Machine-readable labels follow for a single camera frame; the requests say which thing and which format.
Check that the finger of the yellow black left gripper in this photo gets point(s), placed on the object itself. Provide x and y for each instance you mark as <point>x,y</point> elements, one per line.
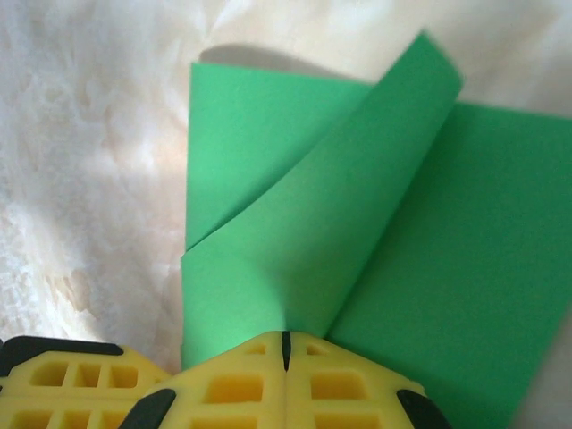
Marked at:
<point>143,375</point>
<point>67,402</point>

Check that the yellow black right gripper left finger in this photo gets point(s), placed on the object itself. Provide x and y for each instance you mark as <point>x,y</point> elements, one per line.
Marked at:
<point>232,384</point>

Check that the green square paper sheet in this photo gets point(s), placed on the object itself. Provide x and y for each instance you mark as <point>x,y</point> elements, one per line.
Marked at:
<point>402,223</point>

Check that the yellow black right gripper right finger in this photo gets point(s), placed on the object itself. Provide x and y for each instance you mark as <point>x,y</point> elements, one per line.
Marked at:
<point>348,393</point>

